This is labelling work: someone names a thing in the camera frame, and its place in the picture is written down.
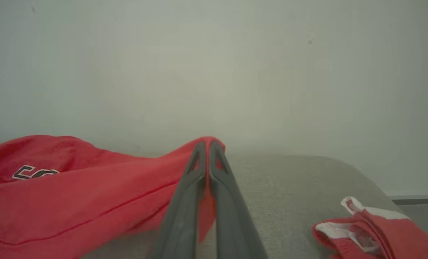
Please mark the grey fabric sofa cushion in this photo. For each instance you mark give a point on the grey fabric sofa cushion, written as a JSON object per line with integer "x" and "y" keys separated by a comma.
{"x": 289, "y": 194}

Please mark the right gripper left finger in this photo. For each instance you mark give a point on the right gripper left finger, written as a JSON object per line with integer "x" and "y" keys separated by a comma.
{"x": 183, "y": 216}

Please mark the red shorts with white trim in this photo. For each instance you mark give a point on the red shorts with white trim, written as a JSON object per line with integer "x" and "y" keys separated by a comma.
{"x": 397, "y": 230}

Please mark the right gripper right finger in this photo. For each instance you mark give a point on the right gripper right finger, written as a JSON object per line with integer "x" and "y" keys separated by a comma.
{"x": 231, "y": 219}

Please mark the red jersey with white stripes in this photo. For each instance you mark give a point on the red jersey with white stripes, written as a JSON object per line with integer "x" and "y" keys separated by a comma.
{"x": 73, "y": 201}

